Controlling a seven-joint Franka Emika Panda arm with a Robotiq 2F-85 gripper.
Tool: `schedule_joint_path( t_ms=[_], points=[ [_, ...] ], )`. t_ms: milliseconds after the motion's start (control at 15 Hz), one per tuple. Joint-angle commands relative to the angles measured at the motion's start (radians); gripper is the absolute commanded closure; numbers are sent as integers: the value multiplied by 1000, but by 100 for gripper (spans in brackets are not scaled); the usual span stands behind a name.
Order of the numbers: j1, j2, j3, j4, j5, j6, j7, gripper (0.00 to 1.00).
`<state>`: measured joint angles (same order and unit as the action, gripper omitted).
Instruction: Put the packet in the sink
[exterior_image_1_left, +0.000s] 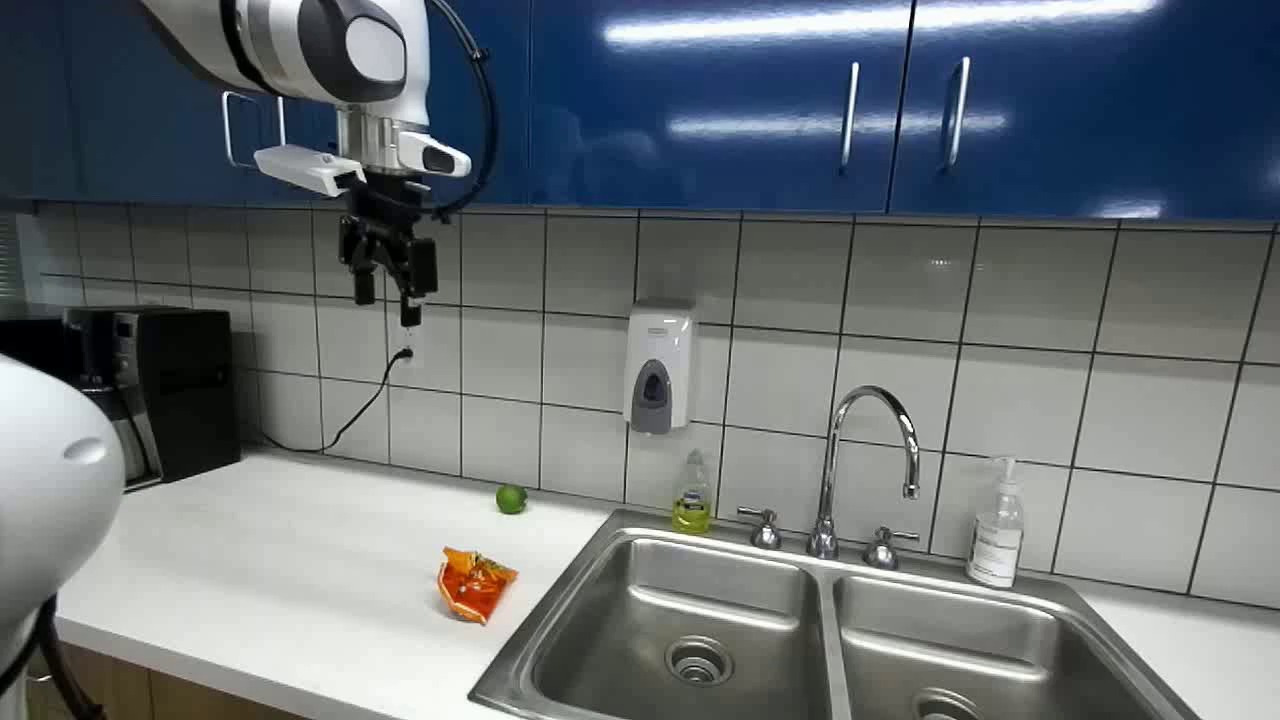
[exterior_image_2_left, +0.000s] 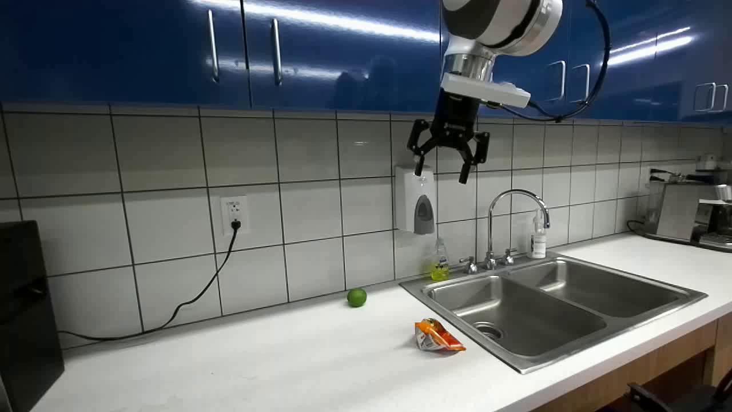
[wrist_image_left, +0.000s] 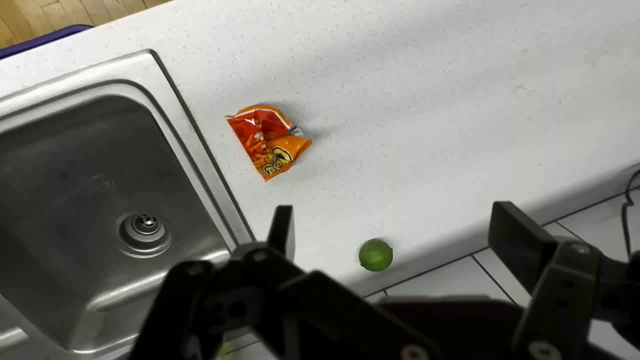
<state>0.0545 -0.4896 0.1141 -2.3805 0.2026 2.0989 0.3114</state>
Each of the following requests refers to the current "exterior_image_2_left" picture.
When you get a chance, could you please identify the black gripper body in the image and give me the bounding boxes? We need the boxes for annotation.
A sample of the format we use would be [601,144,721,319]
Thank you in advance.
[424,91,477,154]

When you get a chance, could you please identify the orange snack packet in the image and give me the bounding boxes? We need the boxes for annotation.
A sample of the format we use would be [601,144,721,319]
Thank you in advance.
[415,317,464,353]

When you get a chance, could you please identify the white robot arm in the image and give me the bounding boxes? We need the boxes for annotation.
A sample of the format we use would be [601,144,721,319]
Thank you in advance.
[407,0,563,182]

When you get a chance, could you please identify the stainless steel double sink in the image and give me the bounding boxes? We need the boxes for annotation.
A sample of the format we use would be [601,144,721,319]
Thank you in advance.
[403,257,704,372]

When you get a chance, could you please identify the white pump soap bottle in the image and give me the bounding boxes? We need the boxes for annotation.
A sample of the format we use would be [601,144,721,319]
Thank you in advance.
[531,215,549,258]

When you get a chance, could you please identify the chrome faucet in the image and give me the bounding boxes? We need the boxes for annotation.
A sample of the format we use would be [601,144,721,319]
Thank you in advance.
[483,187,553,270]

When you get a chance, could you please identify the green dish soap bottle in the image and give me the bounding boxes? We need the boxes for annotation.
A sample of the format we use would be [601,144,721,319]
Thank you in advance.
[424,238,450,281]

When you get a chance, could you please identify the green lime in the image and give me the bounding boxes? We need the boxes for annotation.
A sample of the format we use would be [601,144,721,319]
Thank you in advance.
[348,287,369,307]

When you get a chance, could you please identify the black chair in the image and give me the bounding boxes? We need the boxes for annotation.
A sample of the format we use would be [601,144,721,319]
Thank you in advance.
[624,371,732,412]

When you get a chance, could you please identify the blue upper cabinets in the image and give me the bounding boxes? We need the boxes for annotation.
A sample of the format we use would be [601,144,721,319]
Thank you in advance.
[0,0,732,123]

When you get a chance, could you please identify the black appliance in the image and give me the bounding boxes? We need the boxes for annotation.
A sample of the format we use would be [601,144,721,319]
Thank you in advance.
[0,221,65,412]

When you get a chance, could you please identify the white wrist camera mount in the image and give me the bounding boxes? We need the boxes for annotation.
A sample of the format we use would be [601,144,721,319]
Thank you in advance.
[441,73,531,107]

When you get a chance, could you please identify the white wall soap dispenser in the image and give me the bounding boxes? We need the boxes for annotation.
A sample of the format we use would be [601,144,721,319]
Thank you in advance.
[394,166,437,235]

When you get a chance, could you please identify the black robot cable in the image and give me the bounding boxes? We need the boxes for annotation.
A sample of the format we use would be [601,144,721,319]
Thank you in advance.
[498,0,612,126]

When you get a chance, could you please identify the white wall outlet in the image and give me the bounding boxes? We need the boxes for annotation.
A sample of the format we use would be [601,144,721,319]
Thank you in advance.
[221,197,249,234]

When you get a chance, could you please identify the black power cable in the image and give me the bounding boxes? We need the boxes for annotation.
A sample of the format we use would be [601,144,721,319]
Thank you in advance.
[58,220,244,342]

